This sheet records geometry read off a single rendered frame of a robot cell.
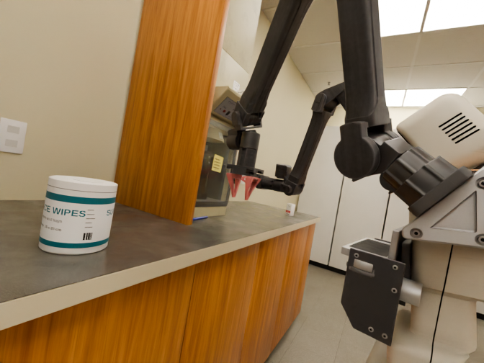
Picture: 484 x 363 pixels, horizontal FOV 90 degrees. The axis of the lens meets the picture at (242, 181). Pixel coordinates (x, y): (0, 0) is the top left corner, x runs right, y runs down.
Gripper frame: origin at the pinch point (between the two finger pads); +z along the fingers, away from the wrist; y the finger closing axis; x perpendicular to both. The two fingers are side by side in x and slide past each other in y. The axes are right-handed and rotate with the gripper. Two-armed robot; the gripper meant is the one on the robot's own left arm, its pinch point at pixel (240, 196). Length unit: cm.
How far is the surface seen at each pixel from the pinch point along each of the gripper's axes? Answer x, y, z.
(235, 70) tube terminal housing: -34, 34, -57
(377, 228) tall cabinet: -325, -46, 33
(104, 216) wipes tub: 33.2, 14.2, 7.7
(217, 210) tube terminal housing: -38, 33, 14
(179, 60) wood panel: -7, 43, -49
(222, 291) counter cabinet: -10.4, 5.8, 35.9
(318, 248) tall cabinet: -325, 26, 84
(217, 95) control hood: -14.8, 26.7, -37.0
